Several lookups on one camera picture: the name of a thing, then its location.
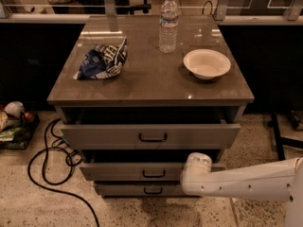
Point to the grey drawer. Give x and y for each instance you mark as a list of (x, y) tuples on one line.
[(152, 128), (133, 165), (139, 189)]

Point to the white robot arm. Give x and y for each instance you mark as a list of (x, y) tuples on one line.
[(276, 181)]

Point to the grey drawer cabinet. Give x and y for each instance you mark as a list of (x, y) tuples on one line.
[(149, 78)]

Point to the grey bottom drawer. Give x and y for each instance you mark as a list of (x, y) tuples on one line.
[(139, 189)]

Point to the grey top drawer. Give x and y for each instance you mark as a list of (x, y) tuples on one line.
[(152, 128)]

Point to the black stand leg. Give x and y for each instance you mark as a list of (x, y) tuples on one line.
[(284, 141)]

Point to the white bowl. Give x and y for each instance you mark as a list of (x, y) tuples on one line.
[(206, 64)]

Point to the blue white chip bag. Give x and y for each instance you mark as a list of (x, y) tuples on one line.
[(103, 61)]

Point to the clear plastic water bottle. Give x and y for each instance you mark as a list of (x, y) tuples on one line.
[(168, 24)]

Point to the tray of assorted objects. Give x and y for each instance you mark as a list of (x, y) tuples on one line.
[(17, 126)]

